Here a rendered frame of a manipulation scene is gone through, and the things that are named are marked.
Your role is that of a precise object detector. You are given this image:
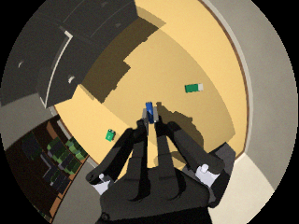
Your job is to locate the blue aa battery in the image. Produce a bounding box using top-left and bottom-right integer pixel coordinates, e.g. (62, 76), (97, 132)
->
(146, 102), (154, 124)

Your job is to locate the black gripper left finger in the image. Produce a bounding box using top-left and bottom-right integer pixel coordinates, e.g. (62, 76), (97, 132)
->
(86, 108), (149, 202)

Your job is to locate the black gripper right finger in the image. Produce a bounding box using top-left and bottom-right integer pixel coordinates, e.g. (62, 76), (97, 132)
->
(153, 106), (225, 201)

